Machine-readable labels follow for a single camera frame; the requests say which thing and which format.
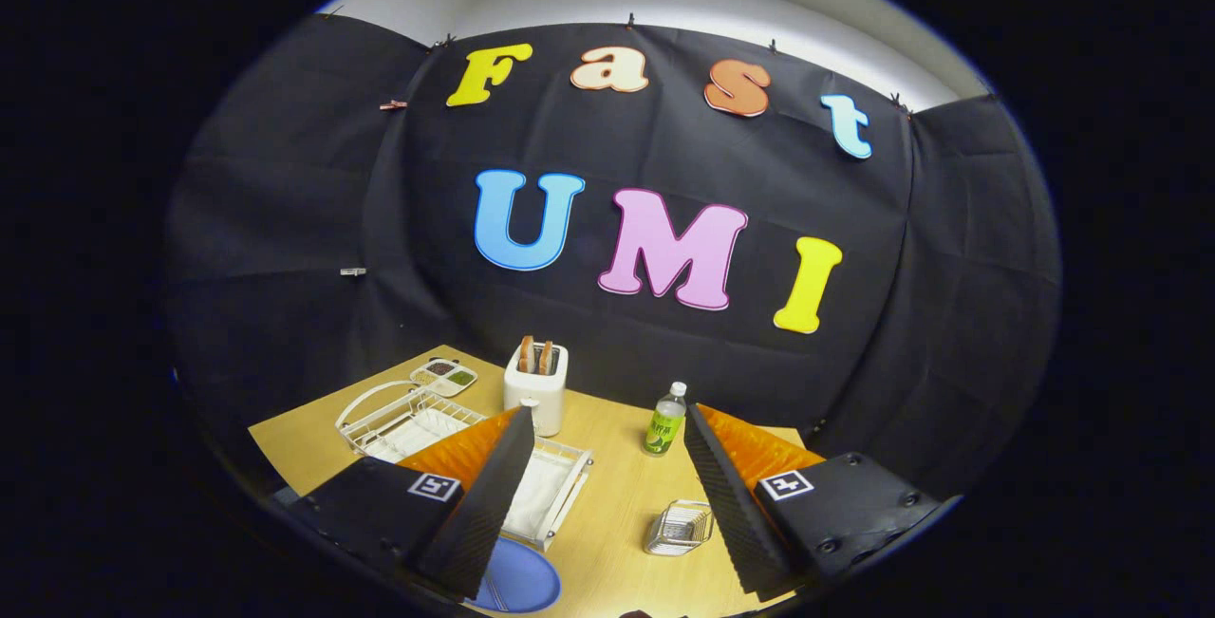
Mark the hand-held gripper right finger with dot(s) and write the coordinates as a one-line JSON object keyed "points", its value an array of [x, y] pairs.
{"points": [[726, 504]]}

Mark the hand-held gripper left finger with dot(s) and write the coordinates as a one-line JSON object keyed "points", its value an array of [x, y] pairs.
{"points": [[484, 504]]}

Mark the blue plate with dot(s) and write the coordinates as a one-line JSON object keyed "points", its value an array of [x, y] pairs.
{"points": [[532, 580]]}

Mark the white sectioned condiment dish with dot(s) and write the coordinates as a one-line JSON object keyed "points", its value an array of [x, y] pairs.
{"points": [[443, 377]]}

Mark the green label water bottle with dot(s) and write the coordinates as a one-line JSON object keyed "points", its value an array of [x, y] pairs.
{"points": [[663, 428]]}

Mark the white toaster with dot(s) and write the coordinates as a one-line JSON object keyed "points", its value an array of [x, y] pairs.
{"points": [[546, 400]]}

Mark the toast slice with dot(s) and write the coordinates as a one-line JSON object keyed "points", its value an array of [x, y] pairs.
{"points": [[526, 354], [546, 358]]}

